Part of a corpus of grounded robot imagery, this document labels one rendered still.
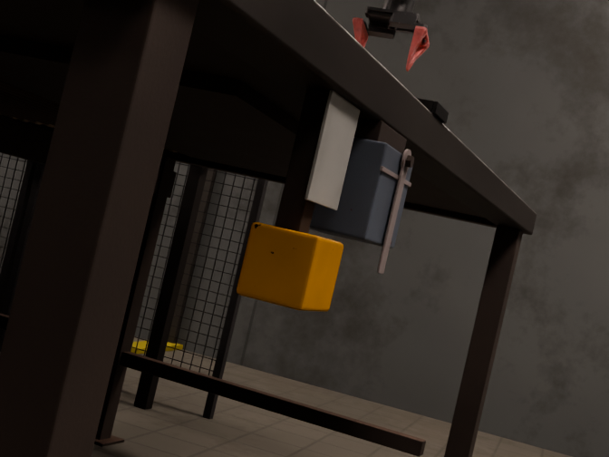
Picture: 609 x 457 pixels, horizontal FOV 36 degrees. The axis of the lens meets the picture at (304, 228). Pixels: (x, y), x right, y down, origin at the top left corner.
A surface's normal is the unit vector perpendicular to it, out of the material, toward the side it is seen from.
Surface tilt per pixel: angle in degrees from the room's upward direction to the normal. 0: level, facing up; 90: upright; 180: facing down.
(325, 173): 90
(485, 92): 90
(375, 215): 90
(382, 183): 90
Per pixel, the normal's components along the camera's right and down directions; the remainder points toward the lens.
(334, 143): 0.91, 0.21
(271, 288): -0.35, -0.10
